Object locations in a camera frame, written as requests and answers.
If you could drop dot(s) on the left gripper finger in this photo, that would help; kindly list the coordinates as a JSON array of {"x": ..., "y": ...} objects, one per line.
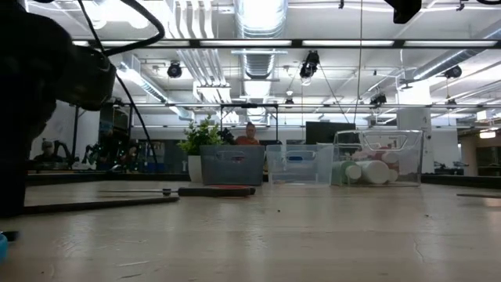
[{"x": 13, "y": 176}]

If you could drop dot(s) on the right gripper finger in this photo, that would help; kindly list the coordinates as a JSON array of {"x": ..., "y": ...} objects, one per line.
[{"x": 405, "y": 9}]

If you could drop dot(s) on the pink paint bottle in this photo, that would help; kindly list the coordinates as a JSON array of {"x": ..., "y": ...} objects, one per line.
[{"x": 389, "y": 157}]

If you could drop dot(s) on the white paint bottle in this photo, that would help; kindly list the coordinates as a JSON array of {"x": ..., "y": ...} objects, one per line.
[{"x": 373, "y": 172}]

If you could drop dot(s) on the green paint bottle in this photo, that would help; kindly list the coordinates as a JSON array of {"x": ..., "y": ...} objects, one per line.
[{"x": 342, "y": 172}]

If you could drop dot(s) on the person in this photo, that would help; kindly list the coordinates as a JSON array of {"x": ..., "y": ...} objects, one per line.
[
  {"x": 247, "y": 139},
  {"x": 47, "y": 148}
]

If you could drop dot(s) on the black ceiling spotlight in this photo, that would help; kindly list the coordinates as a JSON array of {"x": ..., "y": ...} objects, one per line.
[
  {"x": 174, "y": 70},
  {"x": 454, "y": 72},
  {"x": 379, "y": 99}
]

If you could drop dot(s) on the overhead light bar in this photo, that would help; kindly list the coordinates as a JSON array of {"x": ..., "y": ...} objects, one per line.
[{"x": 297, "y": 43}]

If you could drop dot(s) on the black computer monitor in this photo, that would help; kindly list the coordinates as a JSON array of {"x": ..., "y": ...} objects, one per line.
[{"x": 329, "y": 133}]

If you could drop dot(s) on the tall clear plastic bin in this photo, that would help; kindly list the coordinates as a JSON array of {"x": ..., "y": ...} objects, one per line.
[{"x": 411, "y": 164}]

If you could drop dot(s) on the green potted plant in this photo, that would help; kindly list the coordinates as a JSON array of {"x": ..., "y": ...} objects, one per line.
[{"x": 197, "y": 137}]

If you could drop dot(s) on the small clear plastic bin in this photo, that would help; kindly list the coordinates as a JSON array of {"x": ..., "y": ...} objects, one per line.
[{"x": 299, "y": 172}]

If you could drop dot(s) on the grey plastic bin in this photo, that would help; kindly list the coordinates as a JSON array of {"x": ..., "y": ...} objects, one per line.
[{"x": 233, "y": 172}]

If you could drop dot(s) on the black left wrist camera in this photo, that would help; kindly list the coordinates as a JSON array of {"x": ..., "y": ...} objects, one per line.
[{"x": 90, "y": 78}]

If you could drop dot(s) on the black overhead camera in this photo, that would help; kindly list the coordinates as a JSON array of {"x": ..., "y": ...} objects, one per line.
[{"x": 311, "y": 62}]

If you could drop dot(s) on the silver ventilation duct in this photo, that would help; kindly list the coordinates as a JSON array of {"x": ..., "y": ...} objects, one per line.
[{"x": 260, "y": 23}]

